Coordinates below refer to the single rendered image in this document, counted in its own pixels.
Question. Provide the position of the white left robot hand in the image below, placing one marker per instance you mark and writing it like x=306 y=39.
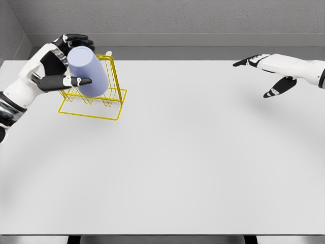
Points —
x=35 y=66

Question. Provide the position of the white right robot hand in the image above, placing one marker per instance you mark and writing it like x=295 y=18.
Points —
x=275 y=64

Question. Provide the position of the lavender cup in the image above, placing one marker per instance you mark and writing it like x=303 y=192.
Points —
x=87 y=73

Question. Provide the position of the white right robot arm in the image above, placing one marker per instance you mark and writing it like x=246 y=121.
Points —
x=317 y=73

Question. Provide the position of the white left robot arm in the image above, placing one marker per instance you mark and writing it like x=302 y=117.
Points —
x=15 y=96

